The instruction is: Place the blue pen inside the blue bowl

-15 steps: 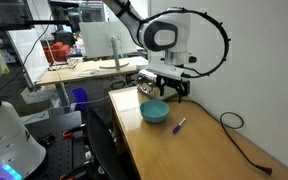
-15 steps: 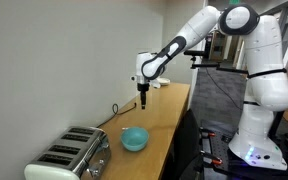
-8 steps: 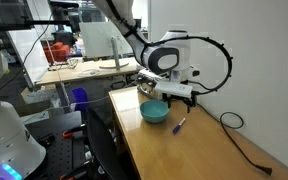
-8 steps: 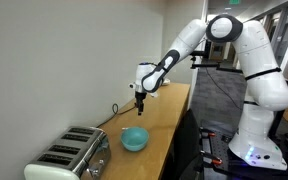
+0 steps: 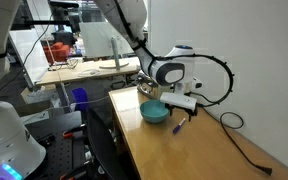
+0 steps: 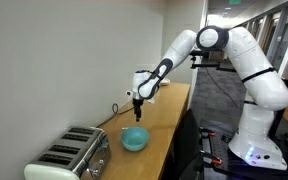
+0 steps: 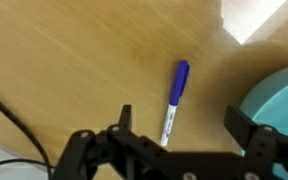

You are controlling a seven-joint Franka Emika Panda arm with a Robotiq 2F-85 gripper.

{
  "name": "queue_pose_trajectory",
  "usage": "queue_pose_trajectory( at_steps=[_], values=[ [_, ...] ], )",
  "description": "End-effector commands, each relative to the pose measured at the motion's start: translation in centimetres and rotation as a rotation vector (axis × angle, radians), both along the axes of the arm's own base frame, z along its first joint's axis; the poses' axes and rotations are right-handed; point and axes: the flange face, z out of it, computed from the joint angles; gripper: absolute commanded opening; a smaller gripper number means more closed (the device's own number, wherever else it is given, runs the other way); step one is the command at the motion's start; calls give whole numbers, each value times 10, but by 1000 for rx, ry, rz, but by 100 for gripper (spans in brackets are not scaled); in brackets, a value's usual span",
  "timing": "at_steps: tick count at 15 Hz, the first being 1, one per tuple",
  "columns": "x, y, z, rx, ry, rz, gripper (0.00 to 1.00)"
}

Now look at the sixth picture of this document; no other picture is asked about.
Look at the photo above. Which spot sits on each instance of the green exit sign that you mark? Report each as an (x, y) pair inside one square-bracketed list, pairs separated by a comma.
[(234, 1)]

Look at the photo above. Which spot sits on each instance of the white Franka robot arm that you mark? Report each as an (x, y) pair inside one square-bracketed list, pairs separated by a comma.
[(257, 73)]

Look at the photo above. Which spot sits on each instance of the blue bowl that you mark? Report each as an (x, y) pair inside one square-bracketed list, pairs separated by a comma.
[(134, 139)]

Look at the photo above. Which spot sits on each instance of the silver four-slot toaster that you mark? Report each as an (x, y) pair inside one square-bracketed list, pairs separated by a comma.
[(70, 155)]

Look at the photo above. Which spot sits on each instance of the black camera stand bar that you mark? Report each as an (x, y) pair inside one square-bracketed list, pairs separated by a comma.
[(207, 65)]

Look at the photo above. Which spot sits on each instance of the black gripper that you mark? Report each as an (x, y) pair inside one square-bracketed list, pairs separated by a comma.
[(137, 105)]

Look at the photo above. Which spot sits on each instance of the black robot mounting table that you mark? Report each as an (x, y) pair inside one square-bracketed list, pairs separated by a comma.
[(220, 143)]

